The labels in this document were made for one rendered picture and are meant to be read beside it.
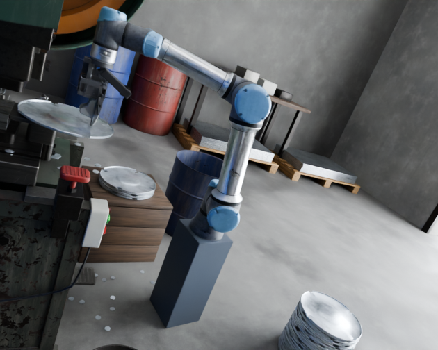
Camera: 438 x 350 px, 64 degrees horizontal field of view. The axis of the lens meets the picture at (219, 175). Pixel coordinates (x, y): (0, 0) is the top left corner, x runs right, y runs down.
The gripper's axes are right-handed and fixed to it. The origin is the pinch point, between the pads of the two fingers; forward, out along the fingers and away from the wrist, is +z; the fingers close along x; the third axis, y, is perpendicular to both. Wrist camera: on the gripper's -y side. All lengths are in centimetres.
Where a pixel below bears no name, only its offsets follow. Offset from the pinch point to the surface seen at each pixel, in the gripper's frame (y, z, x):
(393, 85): -431, -75, -280
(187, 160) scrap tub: -75, 39, -91
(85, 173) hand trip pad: 3.3, 3.4, 33.7
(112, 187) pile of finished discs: -20, 41, -38
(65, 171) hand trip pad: 8.0, 3.5, 34.1
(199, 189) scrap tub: -73, 42, -54
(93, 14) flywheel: 5.2, -31.1, -33.0
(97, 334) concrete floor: -18, 80, 15
